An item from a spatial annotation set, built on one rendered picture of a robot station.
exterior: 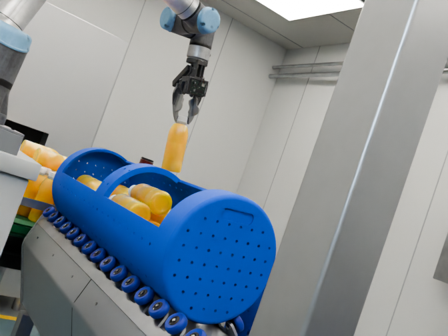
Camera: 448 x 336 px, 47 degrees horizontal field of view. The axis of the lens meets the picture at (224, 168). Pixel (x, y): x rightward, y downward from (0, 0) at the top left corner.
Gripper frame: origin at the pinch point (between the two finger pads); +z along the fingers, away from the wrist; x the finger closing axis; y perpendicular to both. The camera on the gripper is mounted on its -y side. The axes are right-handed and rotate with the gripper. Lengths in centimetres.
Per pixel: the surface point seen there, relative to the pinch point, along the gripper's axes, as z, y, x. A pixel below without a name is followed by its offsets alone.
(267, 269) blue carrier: 30, 69, 0
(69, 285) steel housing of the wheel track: 50, 29, -33
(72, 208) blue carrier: 33.6, 8.7, -31.8
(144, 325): 44, 69, -27
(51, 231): 45, -6, -33
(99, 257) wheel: 40, 34, -28
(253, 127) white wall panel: -22, -451, 289
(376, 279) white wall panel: 98, -178, 293
